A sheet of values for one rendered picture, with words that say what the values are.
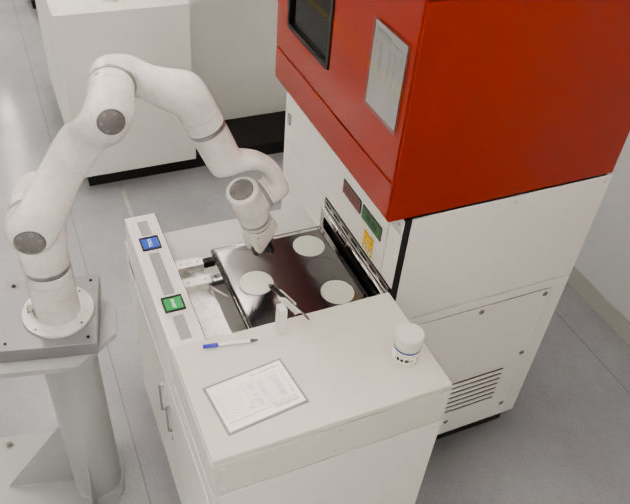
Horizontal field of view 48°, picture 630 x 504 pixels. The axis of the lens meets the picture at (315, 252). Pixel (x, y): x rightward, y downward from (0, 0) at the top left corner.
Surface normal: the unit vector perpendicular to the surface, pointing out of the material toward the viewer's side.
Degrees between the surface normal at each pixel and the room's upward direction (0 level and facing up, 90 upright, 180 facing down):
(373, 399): 0
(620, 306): 90
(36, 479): 90
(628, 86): 90
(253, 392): 0
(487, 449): 0
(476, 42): 90
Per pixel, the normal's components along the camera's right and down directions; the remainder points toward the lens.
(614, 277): -0.91, 0.22
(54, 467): 0.19, 0.66
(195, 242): 0.07, -0.75
